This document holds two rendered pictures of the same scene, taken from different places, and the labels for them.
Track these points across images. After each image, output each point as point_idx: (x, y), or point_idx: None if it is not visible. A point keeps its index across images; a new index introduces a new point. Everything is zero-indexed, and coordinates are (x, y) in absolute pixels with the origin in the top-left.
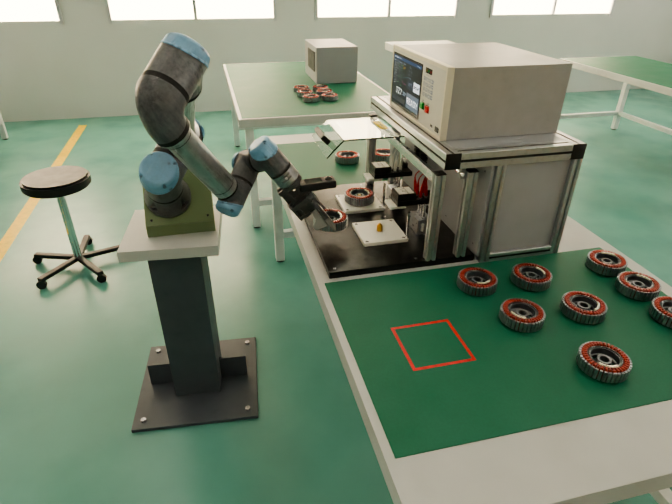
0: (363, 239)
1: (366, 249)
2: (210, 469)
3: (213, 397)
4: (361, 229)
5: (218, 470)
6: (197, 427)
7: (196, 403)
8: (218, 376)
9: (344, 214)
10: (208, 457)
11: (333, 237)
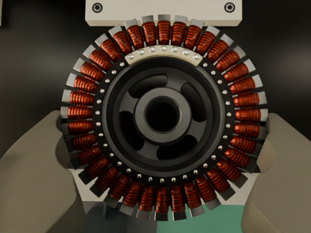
0: (213, 15)
1: (254, 24)
2: (199, 222)
3: (133, 217)
4: (141, 1)
5: (201, 217)
6: (158, 230)
7: (136, 231)
8: (124, 219)
9: (169, 29)
10: (188, 223)
11: (152, 107)
